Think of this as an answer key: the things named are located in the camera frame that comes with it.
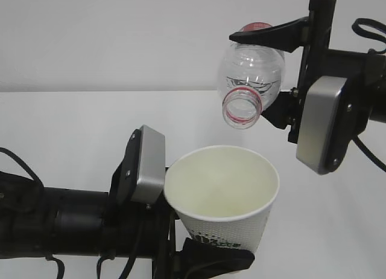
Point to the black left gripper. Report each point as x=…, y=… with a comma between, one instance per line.
x=135, y=230

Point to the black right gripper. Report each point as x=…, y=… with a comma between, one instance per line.
x=313, y=33

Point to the clear water bottle red label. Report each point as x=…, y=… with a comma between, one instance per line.
x=249, y=80

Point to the white paper coffee cup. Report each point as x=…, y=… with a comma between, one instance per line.
x=223, y=195

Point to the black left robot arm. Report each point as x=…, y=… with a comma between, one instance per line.
x=38, y=221

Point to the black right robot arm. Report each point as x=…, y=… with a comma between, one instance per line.
x=370, y=66

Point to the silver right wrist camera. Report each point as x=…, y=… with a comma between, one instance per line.
x=335, y=111

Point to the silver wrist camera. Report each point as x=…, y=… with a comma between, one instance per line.
x=335, y=111
x=141, y=174

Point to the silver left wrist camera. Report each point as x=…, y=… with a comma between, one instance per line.
x=141, y=174

